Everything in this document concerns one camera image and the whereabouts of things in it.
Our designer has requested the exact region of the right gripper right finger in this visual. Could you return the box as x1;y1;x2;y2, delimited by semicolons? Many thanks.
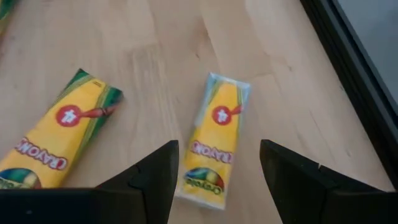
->
259;139;398;224

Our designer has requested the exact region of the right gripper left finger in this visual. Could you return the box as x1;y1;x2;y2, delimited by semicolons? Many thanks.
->
0;139;180;224

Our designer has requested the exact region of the plastic-wrapped yellow crayon box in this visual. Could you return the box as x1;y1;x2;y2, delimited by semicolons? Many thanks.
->
174;72;252;211

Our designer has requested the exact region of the yellow green crayon box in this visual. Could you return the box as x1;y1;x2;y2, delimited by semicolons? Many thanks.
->
0;0;15;35
0;68;124;190

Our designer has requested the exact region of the black aluminium table frame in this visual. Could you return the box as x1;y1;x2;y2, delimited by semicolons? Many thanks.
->
300;0;398;190

